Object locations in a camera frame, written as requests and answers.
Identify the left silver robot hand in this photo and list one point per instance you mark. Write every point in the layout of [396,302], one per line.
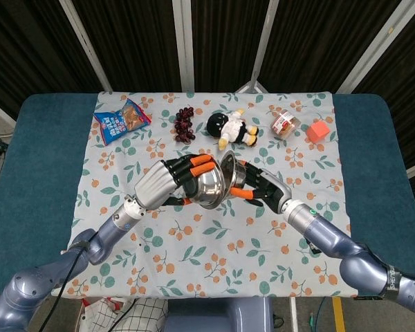
[155,186]

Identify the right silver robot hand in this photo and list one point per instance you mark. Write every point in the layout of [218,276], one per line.
[275,192]

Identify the stainless steel bowl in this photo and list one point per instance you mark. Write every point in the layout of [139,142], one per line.
[209,188]
[237,173]

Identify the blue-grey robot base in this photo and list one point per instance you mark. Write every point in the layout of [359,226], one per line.
[218,316]

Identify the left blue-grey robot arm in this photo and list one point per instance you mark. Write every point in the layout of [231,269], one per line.
[114,228]

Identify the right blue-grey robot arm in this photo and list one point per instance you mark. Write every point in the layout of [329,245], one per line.
[332,238]

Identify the floral tablecloth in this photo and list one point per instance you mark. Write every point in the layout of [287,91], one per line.
[207,249]

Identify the dark red grape bunch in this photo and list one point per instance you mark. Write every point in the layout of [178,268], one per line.
[184,126]

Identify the clear plastic snack jar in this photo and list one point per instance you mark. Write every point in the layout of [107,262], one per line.
[285,124]

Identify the blue snack bag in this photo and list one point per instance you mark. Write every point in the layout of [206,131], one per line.
[119,124]

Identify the orange cube block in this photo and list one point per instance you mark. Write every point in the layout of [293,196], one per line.
[317,132]

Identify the black and white plush doll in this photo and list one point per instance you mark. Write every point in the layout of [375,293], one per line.
[230,128]

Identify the teal table cover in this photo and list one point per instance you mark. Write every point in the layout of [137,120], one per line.
[45,138]

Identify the white table leg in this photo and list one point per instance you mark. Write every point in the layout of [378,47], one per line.
[293,314]

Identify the white black checkered bag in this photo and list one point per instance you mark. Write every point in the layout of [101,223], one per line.
[131,316]

